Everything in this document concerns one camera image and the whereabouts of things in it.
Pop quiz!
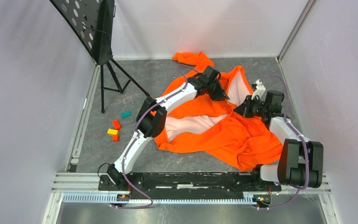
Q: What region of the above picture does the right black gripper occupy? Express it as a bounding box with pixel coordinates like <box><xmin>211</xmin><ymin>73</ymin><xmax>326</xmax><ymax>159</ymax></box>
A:
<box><xmin>233</xmin><ymin>95</ymin><xmax>268</xmax><ymax>118</ymax></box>

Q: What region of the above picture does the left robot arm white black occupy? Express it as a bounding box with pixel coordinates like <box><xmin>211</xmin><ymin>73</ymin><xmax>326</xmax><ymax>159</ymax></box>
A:
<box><xmin>107</xmin><ymin>66</ymin><xmax>229</xmax><ymax>190</ymax></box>

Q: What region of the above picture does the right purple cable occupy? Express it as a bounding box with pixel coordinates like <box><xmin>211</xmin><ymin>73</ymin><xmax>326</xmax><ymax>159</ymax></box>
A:
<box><xmin>253</xmin><ymin>75</ymin><xmax>311</xmax><ymax>210</ymax></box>

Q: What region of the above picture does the teal block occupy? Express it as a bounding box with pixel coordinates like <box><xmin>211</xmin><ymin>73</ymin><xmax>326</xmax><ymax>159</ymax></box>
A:
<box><xmin>121</xmin><ymin>111</ymin><xmax>131</xmax><ymax>118</ymax></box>

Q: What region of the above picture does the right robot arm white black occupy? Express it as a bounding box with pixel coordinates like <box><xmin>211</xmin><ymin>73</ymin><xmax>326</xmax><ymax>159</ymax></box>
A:
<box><xmin>234</xmin><ymin>91</ymin><xmax>324</xmax><ymax>190</ymax></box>

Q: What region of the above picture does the aluminium frame rail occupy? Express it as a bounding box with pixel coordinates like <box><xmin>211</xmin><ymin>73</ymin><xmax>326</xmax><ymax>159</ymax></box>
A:
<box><xmin>43</xmin><ymin>173</ymin><xmax>339</xmax><ymax>224</ymax></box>

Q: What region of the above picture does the black music stand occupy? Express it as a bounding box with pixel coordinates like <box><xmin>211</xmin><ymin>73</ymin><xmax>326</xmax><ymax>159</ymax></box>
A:
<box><xmin>50</xmin><ymin>0</ymin><xmax>150</xmax><ymax>113</ymax></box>

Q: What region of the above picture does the orange jacket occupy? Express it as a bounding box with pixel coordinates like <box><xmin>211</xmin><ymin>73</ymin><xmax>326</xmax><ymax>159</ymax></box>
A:
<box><xmin>154</xmin><ymin>65</ymin><xmax>282</xmax><ymax>171</ymax></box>

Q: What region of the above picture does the small orange block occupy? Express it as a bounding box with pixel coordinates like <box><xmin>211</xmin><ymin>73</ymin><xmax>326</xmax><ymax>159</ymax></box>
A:
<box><xmin>112</xmin><ymin>135</ymin><xmax>120</xmax><ymax>142</ymax></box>

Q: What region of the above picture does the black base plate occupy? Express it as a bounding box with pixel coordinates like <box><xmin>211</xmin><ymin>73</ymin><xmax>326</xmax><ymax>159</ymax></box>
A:
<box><xmin>98</xmin><ymin>172</ymin><xmax>282</xmax><ymax>201</ymax></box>

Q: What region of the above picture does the red block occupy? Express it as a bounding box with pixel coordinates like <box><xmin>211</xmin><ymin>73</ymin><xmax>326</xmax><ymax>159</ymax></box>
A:
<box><xmin>112</xmin><ymin>119</ymin><xmax>122</xmax><ymax>130</ymax></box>

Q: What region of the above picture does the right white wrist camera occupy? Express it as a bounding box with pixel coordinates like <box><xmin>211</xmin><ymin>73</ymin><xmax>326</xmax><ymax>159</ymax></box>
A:
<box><xmin>251</xmin><ymin>79</ymin><xmax>266</xmax><ymax>100</ymax></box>

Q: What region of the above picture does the yellow block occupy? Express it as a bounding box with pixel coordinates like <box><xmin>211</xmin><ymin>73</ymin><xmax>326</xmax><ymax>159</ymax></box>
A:
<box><xmin>107</xmin><ymin>129</ymin><xmax>119</xmax><ymax>136</ymax></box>

